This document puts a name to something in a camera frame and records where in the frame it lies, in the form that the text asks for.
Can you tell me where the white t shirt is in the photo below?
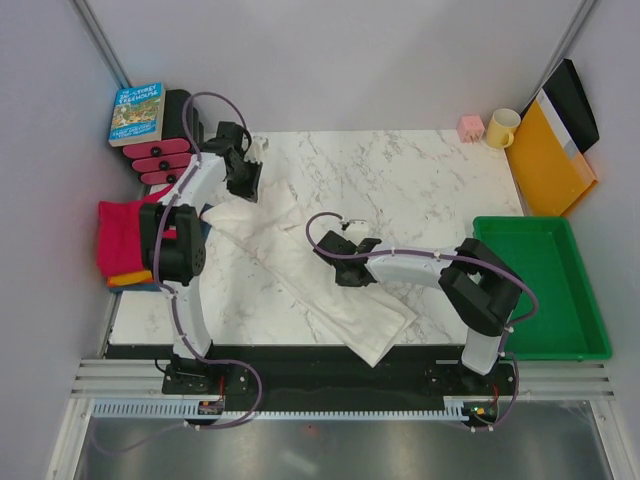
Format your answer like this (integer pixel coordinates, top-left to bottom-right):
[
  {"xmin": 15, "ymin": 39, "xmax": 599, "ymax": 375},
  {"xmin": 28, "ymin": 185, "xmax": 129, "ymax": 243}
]
[{"xmin": 204, "ymin": 181, "xmax": 417, "ymax": 367}]

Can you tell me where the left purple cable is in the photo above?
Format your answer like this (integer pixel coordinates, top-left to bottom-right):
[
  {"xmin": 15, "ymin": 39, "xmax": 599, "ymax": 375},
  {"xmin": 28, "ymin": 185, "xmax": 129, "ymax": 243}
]
[{"xmin": 89, "ymin": 91, "xmax": 266, "ymax": 454}]

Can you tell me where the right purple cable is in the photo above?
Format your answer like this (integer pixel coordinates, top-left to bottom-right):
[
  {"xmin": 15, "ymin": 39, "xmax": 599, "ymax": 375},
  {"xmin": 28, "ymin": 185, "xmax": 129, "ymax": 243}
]
[{"xmin": 304, "ymin": 212, "xmax": 541, "ymax": 434}]

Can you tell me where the yellow mug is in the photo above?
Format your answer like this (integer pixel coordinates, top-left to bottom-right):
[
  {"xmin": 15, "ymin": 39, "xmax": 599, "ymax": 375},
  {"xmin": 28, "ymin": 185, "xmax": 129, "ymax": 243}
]
[{"xmin": 485, "ymin": 108, "xmax": 521, "ymax": 149}]

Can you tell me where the green plastic tray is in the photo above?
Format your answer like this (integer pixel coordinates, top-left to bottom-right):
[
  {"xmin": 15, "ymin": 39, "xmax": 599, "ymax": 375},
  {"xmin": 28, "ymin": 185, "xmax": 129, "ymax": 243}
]
[{"xmin": 473, "ymin": 216, "xmax": 612, "ymax": 361}]

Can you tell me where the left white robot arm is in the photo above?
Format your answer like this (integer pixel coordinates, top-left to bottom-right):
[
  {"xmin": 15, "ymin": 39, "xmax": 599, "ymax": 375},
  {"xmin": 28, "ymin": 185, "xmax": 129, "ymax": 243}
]
[{"xmin": 138, "ymin": 122, "xmax": 262, "ymax": 393}]

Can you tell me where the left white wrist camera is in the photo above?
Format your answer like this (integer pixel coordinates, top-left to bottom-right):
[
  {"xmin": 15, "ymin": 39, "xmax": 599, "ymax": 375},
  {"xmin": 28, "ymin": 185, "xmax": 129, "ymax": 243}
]
[{"xmin": 245, "ymin": 136, "xmax": 269, "ymax": 164}]

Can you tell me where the pink plug cube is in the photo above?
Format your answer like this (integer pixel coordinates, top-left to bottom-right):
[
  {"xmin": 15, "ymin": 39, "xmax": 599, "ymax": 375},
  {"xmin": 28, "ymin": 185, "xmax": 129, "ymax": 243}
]
[{"xmin": 457, "ymin": 115, "xmax": 485, "ymax": 143}]

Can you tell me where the blue treehouse book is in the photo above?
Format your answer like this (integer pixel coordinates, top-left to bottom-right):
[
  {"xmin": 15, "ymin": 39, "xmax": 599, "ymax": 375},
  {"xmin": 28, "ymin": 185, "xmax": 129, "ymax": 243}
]
[{"xmin": 108, "ymin": 83, "xmax": 166, "ymax": 148}]

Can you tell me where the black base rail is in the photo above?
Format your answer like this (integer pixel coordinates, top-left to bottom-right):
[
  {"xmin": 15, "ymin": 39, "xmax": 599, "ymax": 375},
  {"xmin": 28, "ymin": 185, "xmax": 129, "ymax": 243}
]
[{"xmin": 106, "ymin": 345, "xmax": 516, "ymax": 411}]

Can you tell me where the orange folded t shirt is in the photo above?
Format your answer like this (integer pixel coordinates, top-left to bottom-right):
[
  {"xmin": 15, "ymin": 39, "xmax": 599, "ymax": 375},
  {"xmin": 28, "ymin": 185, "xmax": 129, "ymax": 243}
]
[{"xmin": 107, "ymin": 270, "xmax": 153, "ymax": 288}]

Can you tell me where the red folded t shirt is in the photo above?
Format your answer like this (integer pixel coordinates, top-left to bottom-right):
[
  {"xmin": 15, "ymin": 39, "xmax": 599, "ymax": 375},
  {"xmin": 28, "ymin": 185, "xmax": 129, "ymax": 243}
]
[{"xmin": 96, "ymin": 185, "xmax": 171, "ymax": 278}]

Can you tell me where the purple cable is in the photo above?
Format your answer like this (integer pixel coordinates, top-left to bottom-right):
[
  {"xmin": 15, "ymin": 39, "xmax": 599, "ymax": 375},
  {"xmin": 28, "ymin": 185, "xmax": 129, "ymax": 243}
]
[
  {"xmin": 304, "ymin": 212, "xmax": 541, "ymax": 434},
  {"xmin": 89, "ymin": 91, "xmax": 266, "ymax": 454}
]

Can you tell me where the blue folded t shirt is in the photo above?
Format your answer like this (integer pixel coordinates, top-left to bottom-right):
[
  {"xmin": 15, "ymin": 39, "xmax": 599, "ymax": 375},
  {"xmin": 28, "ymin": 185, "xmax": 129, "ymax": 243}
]
[{"xmin": 106, "ymin": 220, "xmax": 211, "ymax": 293}]

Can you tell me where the white slotted cable duct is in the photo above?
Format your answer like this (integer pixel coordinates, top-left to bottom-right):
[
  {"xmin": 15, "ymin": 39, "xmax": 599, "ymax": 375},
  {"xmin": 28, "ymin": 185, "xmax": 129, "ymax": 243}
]
[{"xmin": 92, "ymin": 397, "xmax": 501, "ymax": 420}]

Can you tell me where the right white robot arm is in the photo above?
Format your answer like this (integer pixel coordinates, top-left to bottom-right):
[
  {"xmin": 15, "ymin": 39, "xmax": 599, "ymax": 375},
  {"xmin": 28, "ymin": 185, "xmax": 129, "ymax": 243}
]
[{"xmin": 314, "ymin": 231, "xmax": 524, "ymax": 394}]

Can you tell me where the black pink drawer organizer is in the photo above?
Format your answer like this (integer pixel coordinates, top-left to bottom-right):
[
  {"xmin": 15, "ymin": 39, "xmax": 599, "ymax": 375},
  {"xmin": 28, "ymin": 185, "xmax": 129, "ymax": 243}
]
[{"xmin": 122, "ymin": 89, "xmax": 204, "ymax": 186}]

